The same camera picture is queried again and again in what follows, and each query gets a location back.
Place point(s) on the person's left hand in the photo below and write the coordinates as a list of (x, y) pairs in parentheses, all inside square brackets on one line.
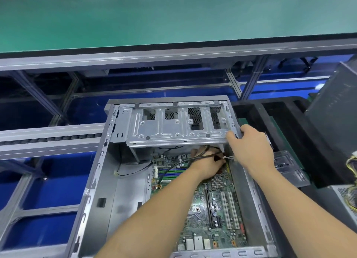
[(209, 165)]

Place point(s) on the person's right hand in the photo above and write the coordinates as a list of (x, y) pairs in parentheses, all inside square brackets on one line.
[(251, 149)]

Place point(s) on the green motherboard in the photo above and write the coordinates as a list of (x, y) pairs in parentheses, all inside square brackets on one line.
[(215, 210)]

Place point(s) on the grey metal computer case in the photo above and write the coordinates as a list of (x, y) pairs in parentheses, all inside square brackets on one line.
[(106, 199)]

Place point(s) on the person's left forearm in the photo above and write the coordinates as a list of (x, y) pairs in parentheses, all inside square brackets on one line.
[(150, 221)]

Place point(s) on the clear plastic screw tray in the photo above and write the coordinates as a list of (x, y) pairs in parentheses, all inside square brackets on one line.
[(291, 168)]

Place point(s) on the green conveyor belt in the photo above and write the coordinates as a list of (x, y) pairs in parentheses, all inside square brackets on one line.
[(167, 18)]

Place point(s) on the grey flat metal rail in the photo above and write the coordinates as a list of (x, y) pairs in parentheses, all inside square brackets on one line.
[(50, 141)]

